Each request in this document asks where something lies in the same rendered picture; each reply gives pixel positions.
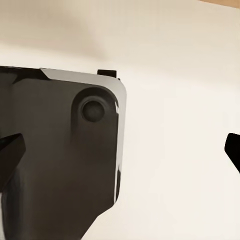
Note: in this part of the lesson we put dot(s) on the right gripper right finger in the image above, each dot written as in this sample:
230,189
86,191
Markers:
232,149

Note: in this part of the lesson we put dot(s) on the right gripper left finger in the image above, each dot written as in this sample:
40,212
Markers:
12,149

